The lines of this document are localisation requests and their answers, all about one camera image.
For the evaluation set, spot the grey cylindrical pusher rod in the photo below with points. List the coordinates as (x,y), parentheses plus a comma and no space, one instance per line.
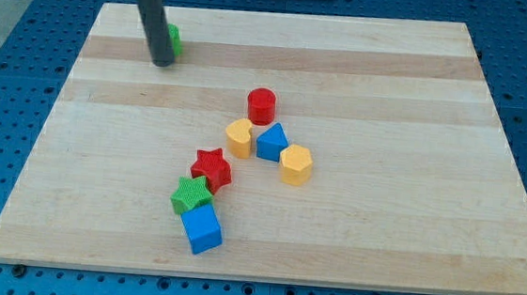
(157,34)

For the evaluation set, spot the red cylinder block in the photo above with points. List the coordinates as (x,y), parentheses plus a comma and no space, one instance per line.
(261,105)

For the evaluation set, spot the green block behind rod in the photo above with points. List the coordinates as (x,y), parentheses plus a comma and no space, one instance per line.
(175,38)

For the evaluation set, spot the yellow heart block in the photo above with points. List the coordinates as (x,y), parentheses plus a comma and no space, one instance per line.
(239,138)

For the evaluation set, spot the red star block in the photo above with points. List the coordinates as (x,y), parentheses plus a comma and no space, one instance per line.
(214,167)

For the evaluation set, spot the blue triangle block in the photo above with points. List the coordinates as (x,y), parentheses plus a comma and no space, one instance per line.
(271,143)

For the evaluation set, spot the green star block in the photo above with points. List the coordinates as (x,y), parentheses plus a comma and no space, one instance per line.
(191,193)

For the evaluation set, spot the yellow hexagon block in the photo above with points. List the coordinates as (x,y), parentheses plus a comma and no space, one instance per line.
(295,165)

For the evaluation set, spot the blue cube block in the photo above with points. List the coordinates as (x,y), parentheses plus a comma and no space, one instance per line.
(202,228)

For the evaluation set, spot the wooden board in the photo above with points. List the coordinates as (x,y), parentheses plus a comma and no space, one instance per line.
(414,186)

